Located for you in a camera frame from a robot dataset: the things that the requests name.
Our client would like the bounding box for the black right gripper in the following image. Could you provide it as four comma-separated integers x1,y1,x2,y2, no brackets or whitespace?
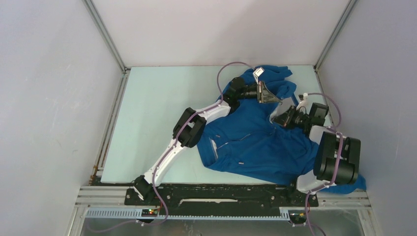
270,105,310,129

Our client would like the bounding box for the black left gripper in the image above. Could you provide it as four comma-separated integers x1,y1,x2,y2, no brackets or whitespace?
236,80,279,103

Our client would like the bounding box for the blue zip-up jacket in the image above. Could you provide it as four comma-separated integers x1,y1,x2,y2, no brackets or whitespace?
197,64,367,195

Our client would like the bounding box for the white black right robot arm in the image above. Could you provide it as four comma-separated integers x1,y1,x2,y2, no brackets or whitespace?
271,103,366,206

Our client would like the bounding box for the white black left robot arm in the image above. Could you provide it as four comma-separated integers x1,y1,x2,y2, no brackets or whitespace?
133,77,282,205

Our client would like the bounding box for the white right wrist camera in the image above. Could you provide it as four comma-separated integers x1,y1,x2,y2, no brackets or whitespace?
298,93,309,106

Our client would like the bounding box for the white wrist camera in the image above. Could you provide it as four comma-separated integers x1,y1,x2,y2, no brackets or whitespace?
253,67,265,78
298,93,309,106

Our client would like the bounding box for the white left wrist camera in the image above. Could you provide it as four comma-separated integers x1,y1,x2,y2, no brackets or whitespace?
253,67,265,78

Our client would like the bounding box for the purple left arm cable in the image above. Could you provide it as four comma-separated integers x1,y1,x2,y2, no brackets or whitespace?
85,61,261,233

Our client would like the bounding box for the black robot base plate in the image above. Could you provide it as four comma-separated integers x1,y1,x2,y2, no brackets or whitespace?
124,184,319,216

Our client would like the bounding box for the aluminium corner frame post right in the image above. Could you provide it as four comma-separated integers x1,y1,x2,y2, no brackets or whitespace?
314,0,358,72

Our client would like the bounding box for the aluminium corner frame post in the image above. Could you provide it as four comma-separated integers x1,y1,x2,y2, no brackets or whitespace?
314,0,358,72
82,0,128,73

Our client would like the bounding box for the aluminium corner frame post left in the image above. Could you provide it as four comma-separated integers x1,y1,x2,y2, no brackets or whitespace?
82,0,128,73

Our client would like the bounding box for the aluminium front frame rail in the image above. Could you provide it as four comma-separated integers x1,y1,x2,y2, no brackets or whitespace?
67,184,376,236

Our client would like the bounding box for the grey slotted cable duct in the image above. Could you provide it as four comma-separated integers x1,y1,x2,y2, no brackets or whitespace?
85,207,290,221

